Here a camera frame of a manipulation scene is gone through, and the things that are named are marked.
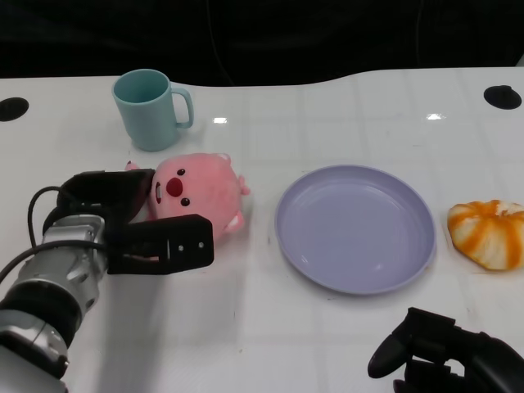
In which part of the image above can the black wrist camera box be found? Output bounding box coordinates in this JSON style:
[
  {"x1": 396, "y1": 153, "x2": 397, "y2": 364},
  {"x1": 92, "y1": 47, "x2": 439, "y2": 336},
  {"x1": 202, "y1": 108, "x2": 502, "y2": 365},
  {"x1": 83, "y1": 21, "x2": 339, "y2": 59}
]
[{"x1": 106, "y1": 214, "x2": 216, "y2": 276}]

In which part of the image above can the pink plush doll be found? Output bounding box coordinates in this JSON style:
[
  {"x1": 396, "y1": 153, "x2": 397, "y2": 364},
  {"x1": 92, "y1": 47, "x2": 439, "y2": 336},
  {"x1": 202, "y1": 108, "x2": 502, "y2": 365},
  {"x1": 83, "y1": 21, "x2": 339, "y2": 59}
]
[{"x1": 124, "y1": 151, "x2": 251, "y2": 244}]

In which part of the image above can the black backdrop curtain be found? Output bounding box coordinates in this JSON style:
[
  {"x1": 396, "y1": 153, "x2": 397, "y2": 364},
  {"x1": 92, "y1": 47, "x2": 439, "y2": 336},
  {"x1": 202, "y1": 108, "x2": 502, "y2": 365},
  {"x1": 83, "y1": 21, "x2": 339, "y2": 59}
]
[{"x1": 0, "y1": 0, "x2": 524, "y2": 88}]

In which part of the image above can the black table grommet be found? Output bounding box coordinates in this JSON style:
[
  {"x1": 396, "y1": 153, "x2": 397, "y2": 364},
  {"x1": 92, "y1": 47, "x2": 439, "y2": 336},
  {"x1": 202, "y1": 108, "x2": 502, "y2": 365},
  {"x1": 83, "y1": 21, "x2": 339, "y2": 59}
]
[
  {"x1": 482, "y1": 84, "x2": 523, "y2": 111},
  {"x1": 0, "y1": 97, "x2": 30, "y2": 123}
]

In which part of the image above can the orange striped bread toy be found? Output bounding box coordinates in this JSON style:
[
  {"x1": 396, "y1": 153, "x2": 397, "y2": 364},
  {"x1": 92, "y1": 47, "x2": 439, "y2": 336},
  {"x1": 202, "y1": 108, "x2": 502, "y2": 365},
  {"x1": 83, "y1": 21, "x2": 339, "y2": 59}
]
[{"x1": 446, "y1": 199, "x2": 524, "y2": 272}]

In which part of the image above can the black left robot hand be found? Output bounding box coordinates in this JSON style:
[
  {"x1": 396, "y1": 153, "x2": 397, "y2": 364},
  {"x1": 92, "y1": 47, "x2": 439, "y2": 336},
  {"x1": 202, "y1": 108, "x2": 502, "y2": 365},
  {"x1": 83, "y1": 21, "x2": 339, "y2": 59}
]
[{"x1": 56, "y1": 169, "x2": 156, "y2": 233}]

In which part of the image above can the teal plastic mug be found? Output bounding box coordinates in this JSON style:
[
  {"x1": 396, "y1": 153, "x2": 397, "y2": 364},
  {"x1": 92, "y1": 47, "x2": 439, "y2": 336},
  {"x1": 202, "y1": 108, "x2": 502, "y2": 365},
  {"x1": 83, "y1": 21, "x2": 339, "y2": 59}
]
[{"x1": 112, "y1": 68, "x2": 195, "y2": 152}]

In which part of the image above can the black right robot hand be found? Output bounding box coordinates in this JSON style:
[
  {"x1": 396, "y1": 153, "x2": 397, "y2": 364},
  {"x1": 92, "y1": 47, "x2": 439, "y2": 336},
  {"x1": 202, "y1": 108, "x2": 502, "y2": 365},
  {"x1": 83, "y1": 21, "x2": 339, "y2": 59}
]
[{"x1": 367, "y1": 306, "x2": 524, "y2": 393}]

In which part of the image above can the purple plastic plate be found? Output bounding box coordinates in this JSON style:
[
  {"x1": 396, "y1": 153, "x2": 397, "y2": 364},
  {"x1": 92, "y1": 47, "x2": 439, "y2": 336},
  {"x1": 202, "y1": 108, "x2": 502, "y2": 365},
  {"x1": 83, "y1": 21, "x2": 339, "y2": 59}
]
[{"x1": 273, "y1": 164, "x2": 437, "y2": 296}]

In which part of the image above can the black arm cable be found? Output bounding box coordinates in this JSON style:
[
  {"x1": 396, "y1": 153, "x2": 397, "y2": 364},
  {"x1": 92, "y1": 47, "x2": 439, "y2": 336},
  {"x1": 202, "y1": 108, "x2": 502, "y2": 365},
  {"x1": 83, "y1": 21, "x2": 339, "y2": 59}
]
[{"x1": 0, "y1": 184, "x2": 110, "y2": 284}]

